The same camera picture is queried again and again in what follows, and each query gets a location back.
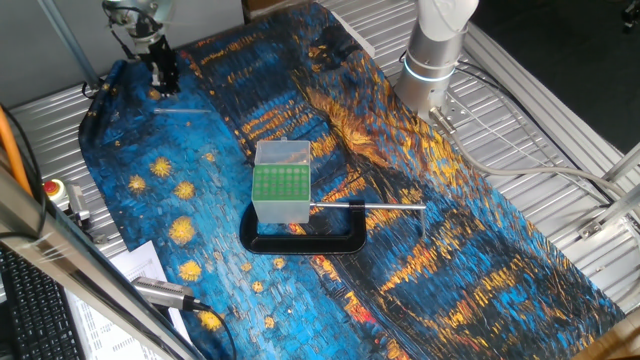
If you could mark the silver base mounting plate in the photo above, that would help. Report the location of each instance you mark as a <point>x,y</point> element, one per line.
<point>457,112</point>

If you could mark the aluminium profile struts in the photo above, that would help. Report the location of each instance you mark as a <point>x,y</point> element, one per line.
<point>617,200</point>

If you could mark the black computer keyboard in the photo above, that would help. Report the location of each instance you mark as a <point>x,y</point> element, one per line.
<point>35,310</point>

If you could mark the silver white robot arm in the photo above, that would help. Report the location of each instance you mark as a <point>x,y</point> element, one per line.
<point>432,55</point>

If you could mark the brown cardboard box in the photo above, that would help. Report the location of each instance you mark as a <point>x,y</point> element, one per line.
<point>270,7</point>

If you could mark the clear large pipette tip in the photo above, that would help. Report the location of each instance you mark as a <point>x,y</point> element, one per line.
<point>180,110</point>

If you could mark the grey metal bracket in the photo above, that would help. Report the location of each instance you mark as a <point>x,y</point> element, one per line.
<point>77,202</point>

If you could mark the translucent tip box green rack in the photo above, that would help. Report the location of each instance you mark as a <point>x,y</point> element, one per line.
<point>280,190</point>

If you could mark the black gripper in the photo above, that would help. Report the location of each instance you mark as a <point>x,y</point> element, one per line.
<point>164,57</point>

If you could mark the printed white paper sheet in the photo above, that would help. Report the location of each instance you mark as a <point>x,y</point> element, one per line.
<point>140,265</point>

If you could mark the starry night painting cloth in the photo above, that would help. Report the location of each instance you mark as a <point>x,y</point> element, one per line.
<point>400,250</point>

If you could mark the dark camera on stand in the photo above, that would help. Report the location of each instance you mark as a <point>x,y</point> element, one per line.
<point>631,12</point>

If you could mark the aluminium frame bar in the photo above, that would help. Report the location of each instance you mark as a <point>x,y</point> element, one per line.
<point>90,280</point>

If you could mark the wooden board corner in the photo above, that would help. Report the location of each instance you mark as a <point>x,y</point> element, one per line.
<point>612,340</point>

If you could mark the grey metal pole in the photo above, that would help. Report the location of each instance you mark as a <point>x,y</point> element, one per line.
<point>67,42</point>

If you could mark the black C-clamp steel screw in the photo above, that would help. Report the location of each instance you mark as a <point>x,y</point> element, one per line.
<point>300,244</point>

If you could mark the emergency stop button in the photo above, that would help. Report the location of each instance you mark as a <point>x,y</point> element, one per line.
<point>54,189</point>

